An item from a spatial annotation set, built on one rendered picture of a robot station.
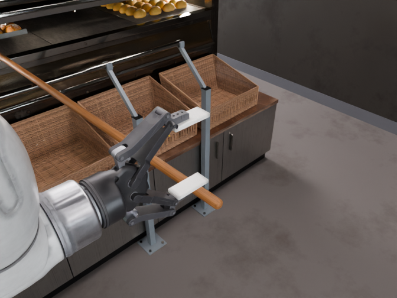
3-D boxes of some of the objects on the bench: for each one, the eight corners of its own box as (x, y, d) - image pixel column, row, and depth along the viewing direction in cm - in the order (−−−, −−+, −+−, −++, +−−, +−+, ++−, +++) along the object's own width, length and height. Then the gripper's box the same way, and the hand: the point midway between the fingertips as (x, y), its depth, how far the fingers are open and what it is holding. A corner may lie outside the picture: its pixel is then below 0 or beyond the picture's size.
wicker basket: (-16, 180, 191) (-35, 138, 175) (78, 140, 224) (69, 101, 208) (21, 229, 163) (2, 184, 147) (122, 174, 196) (115, 133, 180)
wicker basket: (83, 139, 225) (74, 100, 209) (152, 109, 257) (149, 74, 241) (128, 173, 196) (121, 132, 180) (198, 135, 229) (199, 96, 213)
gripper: (55, 117, 43) (187, 71, 55) (91, 249, 57) (189, 190, 69) (84, 142, 39) (221, 86, 50) (115, 278, 53) (216, 210, 65)
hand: (198, 149), depth 59 cm, fingers open, 13 cm apart
